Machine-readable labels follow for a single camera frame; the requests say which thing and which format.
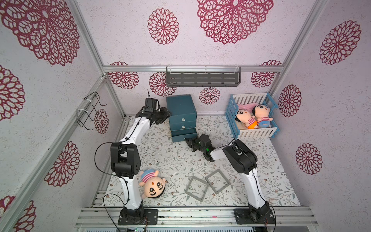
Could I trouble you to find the black wire rack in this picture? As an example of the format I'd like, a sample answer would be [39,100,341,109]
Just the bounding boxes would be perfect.
[76,91,106,131]

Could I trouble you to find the teal drawer cabinet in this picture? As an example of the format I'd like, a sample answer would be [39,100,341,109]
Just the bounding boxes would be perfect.
[166,94,197,143]

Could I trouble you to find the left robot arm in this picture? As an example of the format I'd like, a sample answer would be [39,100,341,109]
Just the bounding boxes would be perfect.
[110,98,171,210]

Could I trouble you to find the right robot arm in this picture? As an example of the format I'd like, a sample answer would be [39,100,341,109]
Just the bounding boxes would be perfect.
[185,134,270,219]

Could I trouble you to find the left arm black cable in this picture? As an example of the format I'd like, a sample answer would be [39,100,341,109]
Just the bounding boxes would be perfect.
[93,141,131,232]

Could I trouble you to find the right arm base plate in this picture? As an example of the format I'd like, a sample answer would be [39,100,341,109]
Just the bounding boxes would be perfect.
[234,202,276,225]

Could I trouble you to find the large plush doll head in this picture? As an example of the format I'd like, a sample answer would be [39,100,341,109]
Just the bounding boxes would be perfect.
[139,169,166,200]

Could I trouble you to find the blue white toy crib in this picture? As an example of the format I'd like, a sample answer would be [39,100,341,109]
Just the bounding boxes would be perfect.
[225,93,280,139]

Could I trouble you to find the grey wall shelf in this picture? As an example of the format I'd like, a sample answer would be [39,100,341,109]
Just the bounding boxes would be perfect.
[165,67,241,87]

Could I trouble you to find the plush doll orange pants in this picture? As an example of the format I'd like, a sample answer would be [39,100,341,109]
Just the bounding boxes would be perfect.
[235,109,259,129]

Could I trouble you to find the grey brooch box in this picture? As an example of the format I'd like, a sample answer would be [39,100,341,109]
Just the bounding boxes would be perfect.
[205,169,231,194]
[185,176,209,202]

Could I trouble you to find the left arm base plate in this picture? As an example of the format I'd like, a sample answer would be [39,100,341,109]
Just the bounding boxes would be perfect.
[118,207,158,226]

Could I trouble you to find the plush doll blue pants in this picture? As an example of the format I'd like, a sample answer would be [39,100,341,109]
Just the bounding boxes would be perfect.
[252,104,273,128]

